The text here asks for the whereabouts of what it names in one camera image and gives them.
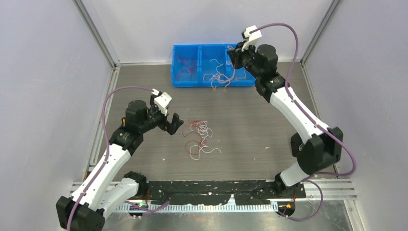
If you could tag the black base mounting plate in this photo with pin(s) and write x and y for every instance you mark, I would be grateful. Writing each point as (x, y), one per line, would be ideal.
(217, 192)

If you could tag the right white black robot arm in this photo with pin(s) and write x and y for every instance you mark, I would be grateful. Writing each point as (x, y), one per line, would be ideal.
(314, 145)

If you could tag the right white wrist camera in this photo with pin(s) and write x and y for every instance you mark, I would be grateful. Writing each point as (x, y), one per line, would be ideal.
(250, 35)

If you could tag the blue three-compartment plastic bin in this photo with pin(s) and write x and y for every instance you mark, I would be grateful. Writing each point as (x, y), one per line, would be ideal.
(206, 65)

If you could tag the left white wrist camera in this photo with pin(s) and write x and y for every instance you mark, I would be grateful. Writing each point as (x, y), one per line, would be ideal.
(159, 102)

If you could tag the black triangular stand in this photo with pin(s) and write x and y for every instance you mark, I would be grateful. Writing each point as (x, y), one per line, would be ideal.
(297, 146)

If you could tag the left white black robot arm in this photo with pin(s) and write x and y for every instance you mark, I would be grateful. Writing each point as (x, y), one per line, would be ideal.
(92, 203)

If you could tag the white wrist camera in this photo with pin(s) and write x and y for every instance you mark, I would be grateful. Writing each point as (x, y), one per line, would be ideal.
(250, 35)
(159, 102)

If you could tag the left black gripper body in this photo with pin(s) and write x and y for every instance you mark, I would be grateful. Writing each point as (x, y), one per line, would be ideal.
(159, 119)

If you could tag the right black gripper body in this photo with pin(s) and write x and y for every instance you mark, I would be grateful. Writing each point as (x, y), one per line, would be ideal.
(246, 59)

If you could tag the aluminium front rail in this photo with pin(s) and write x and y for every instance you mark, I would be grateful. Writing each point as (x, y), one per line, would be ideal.
(316, 191)

